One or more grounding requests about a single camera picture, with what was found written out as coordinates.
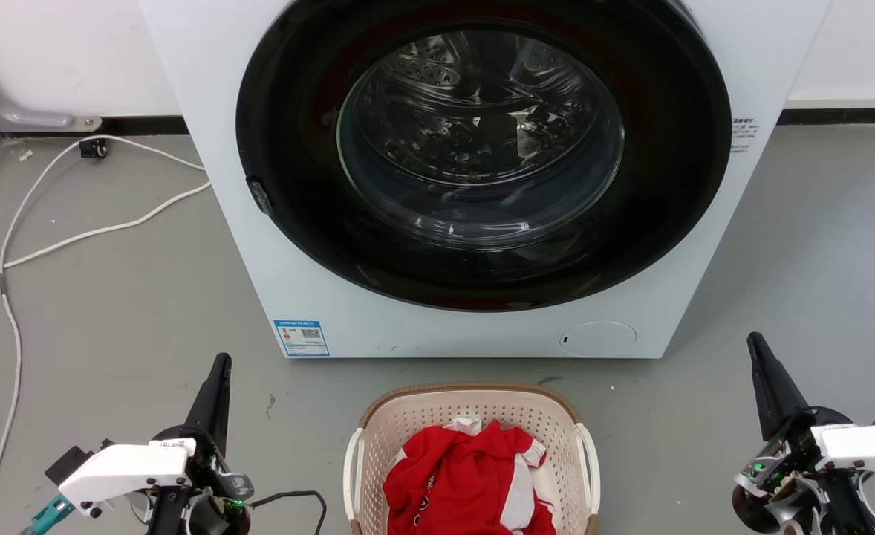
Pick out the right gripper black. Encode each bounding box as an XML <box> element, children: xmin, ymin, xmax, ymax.
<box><xmin>731</xmin><ymin>331</ymin><xmax>875</xmax><ymax>535</ymax></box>

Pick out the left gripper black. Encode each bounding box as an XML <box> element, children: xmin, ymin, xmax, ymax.
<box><xmin>45</xmin><ymin>352</ymin><xmax>256</xmax><ymax>535</ymax></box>

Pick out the beige plastic laundry basket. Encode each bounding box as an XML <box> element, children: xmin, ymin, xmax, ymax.
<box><xmin>342</xmin><ymin>383</ymin><xmax>602</xmax><ymax>535</ymax></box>

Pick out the blue energy label sticker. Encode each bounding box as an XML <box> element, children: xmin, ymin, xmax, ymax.
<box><xmin>273</xmin><ymin>320</ymin><xmax>331</xmax><ymax>358</ymax></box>

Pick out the round white filter cover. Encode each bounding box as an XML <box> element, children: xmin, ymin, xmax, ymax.
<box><xmin>559</xmin><ymin>321</ymin><xmax>638</xmax><ymax>358</ymax></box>

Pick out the grey washer door latch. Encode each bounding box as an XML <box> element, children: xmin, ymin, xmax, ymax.
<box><xmin>246</xmin><ymin>177</ymin><xmax>273</xmax><ymax>218</ymax></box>

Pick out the red and white garment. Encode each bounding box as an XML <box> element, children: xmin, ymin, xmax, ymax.
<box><xmin>383</xmin><ymin>418</ymin><xmax>558</xmax><ymax>535</ymax></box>

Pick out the round black washer door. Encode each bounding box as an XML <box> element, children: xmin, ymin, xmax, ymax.
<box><xmin>235</xmin><ymin>0</ymin><xmax>733</xmax><ymax>313</ymax></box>

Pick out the white front-loading washing machine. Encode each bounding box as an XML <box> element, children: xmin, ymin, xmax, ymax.
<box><xmin>138</xmin><ymin>0</ymin><xmax>833</xmax><ymax>360</ymax></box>

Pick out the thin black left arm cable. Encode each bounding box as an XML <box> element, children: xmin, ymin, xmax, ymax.
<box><xmin>248</xmin><ymin>490</ymin><xmax>328</xmax><ymax>535</ymax></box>

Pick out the teal cable connector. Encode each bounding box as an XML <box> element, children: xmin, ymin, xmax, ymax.
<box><xmin>20</xmin><ymin>493</ymin><xmax>76</xmax><ymax>535</ymax></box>

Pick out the long white looping cable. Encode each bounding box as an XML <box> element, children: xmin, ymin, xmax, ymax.
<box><xmin>0</xmin><ymin>135</ymin><xmax>209</xmax><ymax>535</ymax></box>

